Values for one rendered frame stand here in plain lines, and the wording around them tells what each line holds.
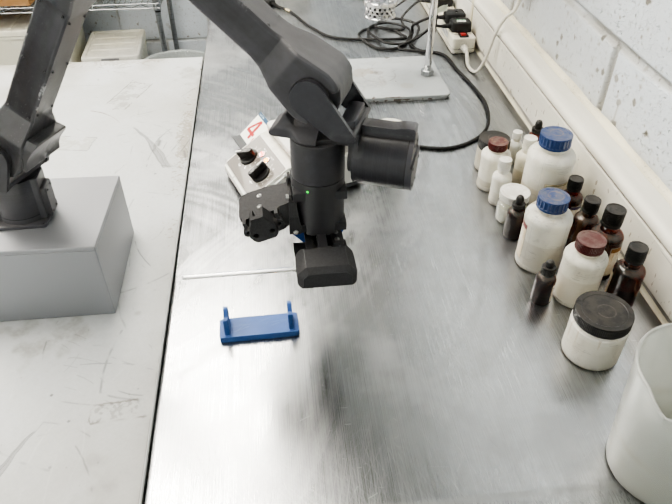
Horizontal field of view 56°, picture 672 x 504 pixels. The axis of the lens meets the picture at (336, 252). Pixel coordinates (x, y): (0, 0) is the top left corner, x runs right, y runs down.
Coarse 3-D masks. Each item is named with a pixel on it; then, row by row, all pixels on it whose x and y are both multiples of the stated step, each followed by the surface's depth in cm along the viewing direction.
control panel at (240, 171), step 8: (248, 144) 106; (256, 144) 104; (264, 144) 103; (264, 152) 102; (272, 152) 101; (232, 160) 105; (256, 160) 102; (272, 160) 100; (232, 168) 104; (240, 168) 103; (248, 168) 102; (272, 168) 99; (280, 168) 98; (240, 176) 102; (248, 176) 101; (272, 176) 98; (248, 184) 100; (256, 184) 99; (264, 184) 98
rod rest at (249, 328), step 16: (288, 304) 79; (224, 320) 77; (240, 320) 81; (256, 320) 81; (272, 320) 81; (288, 320) 78; (224, 336) 78; (240, 336) 79; (256, 336) 79; (272, 336) 79; (288, 336) 80
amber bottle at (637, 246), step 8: (632, 248) 78; (640, 248) 78; (648, 248) 78; (624, 256) 80; (632, 256) 78; (640, 256) 78; (616, 264) 81; (624, 264) 80; (632, 264) 79; (640, 264) 79; (616, 272) 80; (624, 272) 80; (632, 272) 79; (640, 272) 79; (608, 280) 83; (616, 280) 81; (624, 280) 80; (632, 280) 79; (640, 280) 80; (608, 288) 83; (616, 288) 81; (624, 288) 80; (632, 288) 80; (624, 296) 81; (632, 296) 81; (632, 304) 83
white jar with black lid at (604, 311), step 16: (576, 304) 74; (592, 304) 74; (608, 304) 74; (624, 304) 74; (576, 320) 74; (592, 320) 72; (608, 320) 72; (624, 320) 72; (576, 336) 74; (592, 336) 73; (608, 336) 72; (624, 336) 72; (576, 352) 75; (592, 352) 74; (608, 352) 73; (592, 368) 75; (608, 368) 75
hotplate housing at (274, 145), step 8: (264, 136) 105; (272, 136) 104; (272, 144) 103; (280, 152) 101; (280, 160) 99; (288, 160) 99; (288, 168) 97; (232, 176) 104; (280, 176) 98; (240, 184) 101; (272, 184) 98; (352, 184) 105; (240, 192) 101
